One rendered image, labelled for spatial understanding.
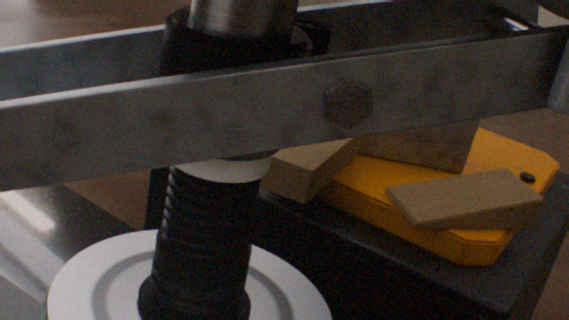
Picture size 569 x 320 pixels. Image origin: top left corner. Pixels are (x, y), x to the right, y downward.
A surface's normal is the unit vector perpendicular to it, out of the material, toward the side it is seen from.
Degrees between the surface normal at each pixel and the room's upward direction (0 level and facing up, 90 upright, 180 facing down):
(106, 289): 0
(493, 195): 11
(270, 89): 90
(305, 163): 0
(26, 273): 0
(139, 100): 90
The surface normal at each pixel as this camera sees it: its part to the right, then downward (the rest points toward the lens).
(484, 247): 0.20, 0.44
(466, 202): 0.00, -0.89
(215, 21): -0.46, 0.28
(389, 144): -0.05, 0.40
